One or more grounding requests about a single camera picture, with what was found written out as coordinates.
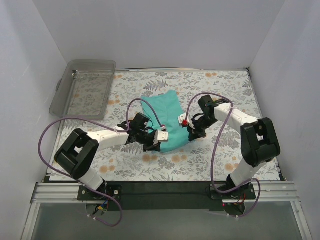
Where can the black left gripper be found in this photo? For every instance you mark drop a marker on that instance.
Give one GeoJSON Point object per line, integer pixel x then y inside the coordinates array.
{"type": "Point", "coordinates": [151, 143]}

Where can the floral patterned table mat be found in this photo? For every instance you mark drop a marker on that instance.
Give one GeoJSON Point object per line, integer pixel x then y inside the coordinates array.
{"type": "Point", "coordinates": [213, 157]}

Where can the aluminium frame rail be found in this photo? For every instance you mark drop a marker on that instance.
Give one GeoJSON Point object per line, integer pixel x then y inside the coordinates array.
{"type": "Point", "coordinates": [67, 192]}

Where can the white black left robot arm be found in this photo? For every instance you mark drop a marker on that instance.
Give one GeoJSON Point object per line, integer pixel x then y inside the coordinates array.
{"type": "Point", "coordinates": [77, 153]}

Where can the clear plastic bin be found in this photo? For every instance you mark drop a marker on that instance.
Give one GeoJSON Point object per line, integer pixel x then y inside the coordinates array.
{"type": "Point", "coordinates": [84, 89]}

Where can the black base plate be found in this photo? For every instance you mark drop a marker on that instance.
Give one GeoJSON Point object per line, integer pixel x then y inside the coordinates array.
{"type": "Point", "coordinates": [164, 195]}

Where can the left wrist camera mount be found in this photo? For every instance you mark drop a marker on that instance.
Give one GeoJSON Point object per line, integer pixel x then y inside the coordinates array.
{"type": "Point", "coordinates": [161, 135]}

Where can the teal t shirt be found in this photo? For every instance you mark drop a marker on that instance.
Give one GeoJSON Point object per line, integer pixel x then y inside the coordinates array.
{"type": "Point", "coordinates": [166, 109]}

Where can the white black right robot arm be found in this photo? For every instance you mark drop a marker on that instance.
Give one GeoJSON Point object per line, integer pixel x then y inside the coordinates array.
{"type": "Point", "coordinates": [258, 139]}

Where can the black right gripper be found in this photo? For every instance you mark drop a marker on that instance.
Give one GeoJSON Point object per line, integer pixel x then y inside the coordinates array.
{"type": "Point", "coordinates": [194, 130]}

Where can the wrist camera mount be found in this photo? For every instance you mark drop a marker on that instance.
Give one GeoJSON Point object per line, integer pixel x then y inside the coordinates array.
{"type": "Point", "coordinates": [185, 121]}
{"type": "Point", "coordinates": [161, 135]}

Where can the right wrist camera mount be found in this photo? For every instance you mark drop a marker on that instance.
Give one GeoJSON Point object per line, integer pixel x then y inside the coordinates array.
{"type": "Point", "coordinates": [185, 121]}

